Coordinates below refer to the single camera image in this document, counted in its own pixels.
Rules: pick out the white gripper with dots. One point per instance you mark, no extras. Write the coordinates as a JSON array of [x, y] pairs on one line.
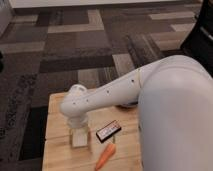
[[77, 123]]

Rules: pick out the white sponge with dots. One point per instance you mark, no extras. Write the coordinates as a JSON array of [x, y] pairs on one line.
[[80, 137]]

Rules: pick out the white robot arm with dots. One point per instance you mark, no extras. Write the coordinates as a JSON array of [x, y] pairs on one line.
[[175, 104]]

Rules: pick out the black snack bar package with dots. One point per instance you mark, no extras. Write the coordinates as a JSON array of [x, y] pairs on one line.
[[108, 131]]

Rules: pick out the orange carrot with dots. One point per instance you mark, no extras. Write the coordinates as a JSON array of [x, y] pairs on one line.
[[106, 154]]

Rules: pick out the dark blue bowl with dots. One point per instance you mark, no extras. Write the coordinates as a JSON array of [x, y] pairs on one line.
[[127, 106]]

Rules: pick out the black chair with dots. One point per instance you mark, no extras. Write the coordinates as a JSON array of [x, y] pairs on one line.
[[199, 42]]

